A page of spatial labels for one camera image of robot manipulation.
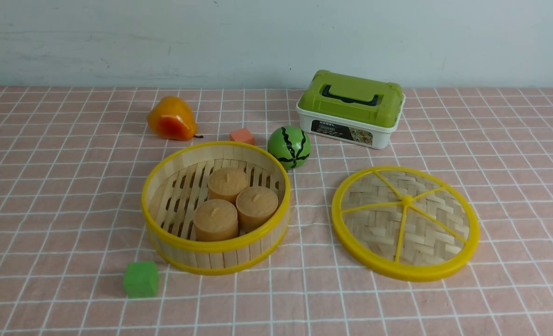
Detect yellow woven bamboo steamer lid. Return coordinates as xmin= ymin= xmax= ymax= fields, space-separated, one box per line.
xmin=331 ymin=166 xmax=480 ymax=281

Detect bamboo steamer basket yellow rims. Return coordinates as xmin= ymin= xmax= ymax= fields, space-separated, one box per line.
xmin=140 ymin=141 xmax=291 ymax=276

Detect green toy watermelon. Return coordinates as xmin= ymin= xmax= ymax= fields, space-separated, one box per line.
xmin=267 ymin=126 xmax=312 ymax=170

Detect tan bun right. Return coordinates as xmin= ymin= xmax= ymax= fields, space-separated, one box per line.
xmin=235 ymin=186 xmax=279 ymax=232

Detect tan bun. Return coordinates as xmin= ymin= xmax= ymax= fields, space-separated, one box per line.
xmin=193 ymin=199 xmax=239 ymax=242
xmin=235 ymin=186 xmax=279 ymax=232
xmin=207 ymin=167 xmax=249 ymax=205

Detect orange foam block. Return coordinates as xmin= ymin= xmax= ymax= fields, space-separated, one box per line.
xmin=229 ymin=128 xmax=255 ymax=146

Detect tan bun back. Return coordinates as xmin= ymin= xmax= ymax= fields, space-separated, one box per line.
xmin=207 ymin=167 xmax=249 ymax=205

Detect tan bun front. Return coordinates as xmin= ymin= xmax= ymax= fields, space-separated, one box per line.
xmin=193 ymin=199 xmax=239 ymax=242

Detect green lidded white storage box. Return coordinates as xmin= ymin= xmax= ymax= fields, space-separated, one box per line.
xmin=296 ymin=70 xmax=405 ymax=150

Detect orange toy pear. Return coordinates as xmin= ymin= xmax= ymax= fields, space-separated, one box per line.
xmin=147 ymin=96 xmax=203 ymax=141

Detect green foam cube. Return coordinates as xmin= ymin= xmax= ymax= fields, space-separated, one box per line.
xmin=123 ymin=261 xmax=159 ymax=299

